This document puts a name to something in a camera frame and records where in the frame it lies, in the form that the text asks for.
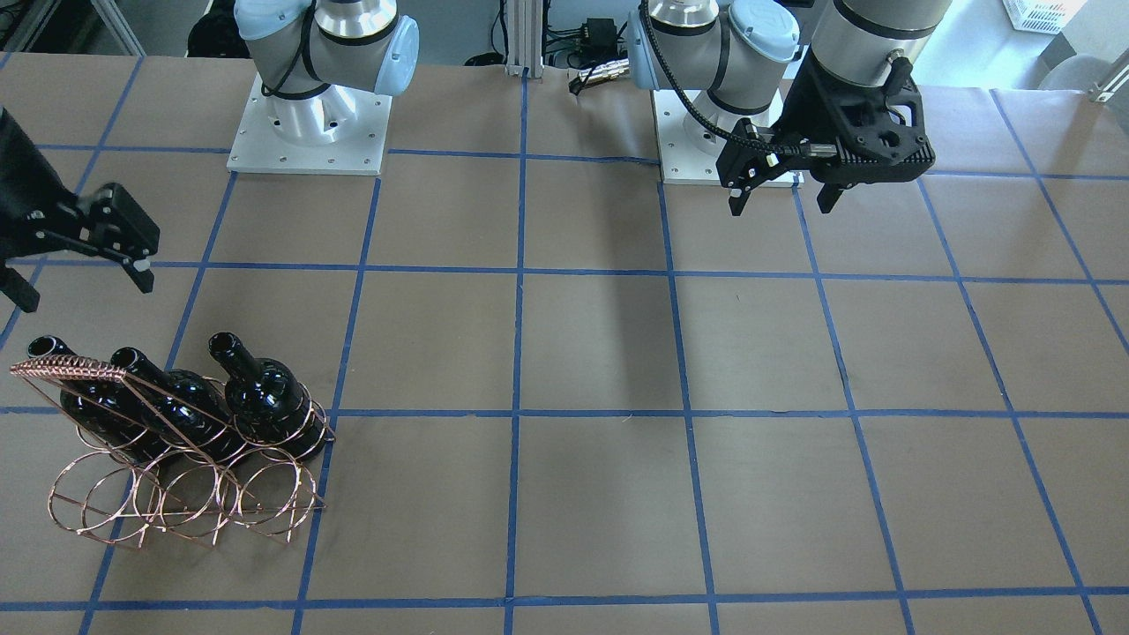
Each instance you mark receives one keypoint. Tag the dark wine bottle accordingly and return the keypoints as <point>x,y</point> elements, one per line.
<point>268,406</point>
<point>182,406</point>

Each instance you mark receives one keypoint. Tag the dark wine bottle in basket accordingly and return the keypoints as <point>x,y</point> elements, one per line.
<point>268,406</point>

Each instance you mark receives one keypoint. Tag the copper wire wine basket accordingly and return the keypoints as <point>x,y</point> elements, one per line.
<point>184,494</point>

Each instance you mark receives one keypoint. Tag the aluminium frame post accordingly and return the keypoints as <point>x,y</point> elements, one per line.
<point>524,23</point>

